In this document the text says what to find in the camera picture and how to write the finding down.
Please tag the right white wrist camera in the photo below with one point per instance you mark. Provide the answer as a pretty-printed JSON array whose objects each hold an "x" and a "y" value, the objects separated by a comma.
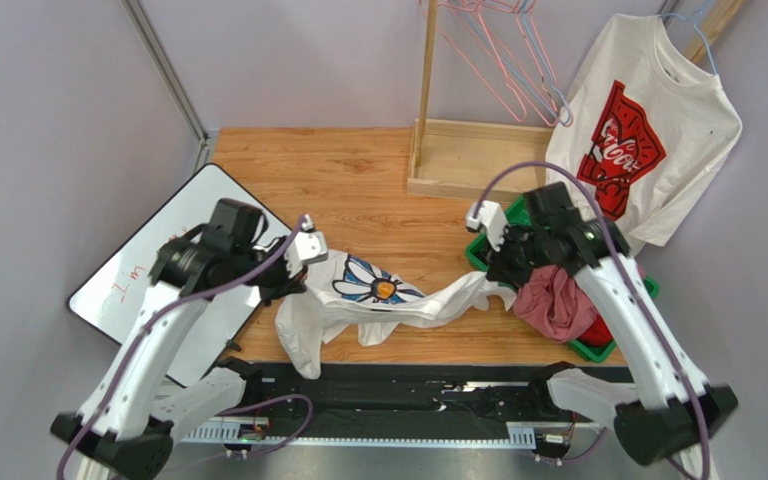
[{"x": 489, "y": 218}]

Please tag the red garment in bin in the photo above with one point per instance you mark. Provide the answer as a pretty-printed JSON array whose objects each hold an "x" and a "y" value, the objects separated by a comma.
[{"x": 597, "y": 334}]

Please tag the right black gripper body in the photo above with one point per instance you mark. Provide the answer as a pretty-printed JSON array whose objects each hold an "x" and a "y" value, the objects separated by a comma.
[{"x": 502, "y": 259}]

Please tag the green plastic bin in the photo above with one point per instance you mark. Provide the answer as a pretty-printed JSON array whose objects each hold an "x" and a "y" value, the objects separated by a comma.
[{"x": 478, "y": 250}]

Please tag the blue hanger holding shirt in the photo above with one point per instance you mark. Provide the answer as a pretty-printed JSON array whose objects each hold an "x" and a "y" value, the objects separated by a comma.
[{"x": 697, "y": 33}]

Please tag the aluminium corner frame post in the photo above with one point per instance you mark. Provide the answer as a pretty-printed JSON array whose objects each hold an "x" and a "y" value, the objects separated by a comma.
[{"x": 205, "y": 139}]

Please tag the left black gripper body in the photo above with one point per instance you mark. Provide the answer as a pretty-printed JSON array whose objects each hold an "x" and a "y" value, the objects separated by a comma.
[{"x": 275, "y": 281}]

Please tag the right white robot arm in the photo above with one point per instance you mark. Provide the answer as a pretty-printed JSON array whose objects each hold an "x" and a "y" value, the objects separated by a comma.
[{"x": 673, "y": 406}]

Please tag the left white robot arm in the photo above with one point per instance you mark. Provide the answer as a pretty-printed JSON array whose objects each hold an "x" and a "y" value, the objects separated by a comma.
[{"x": 121, "y": 425}]

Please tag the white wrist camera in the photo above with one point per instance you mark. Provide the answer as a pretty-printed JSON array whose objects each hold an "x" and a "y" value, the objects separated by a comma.
[
  {"x": 305, "y": 246},
  {"x": 489, "y": 218}
]

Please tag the white t-shirt red print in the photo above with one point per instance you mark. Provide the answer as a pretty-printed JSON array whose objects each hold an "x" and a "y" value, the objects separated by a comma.
[{"x": 650, "y": 131}]

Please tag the pink crumpled shirt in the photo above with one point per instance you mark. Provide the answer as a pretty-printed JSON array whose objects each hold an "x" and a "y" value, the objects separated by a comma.
[{"x": 552, "y": 303}]

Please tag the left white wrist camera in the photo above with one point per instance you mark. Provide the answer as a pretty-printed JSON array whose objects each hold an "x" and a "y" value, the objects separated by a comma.
[{"x": 305, "y": 246}]

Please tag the white flower print t-shirt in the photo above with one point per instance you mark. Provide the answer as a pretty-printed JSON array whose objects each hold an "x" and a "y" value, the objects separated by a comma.
[{"x": 347, "y": 290}]

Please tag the whiteboard with red writing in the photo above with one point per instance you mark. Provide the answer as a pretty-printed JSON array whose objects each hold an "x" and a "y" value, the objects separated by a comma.
[{"x": 110, "y": 300}]

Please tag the wooden hanger rack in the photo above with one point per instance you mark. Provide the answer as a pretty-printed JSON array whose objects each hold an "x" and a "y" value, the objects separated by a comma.
[{"x": 453, "y": 159}]

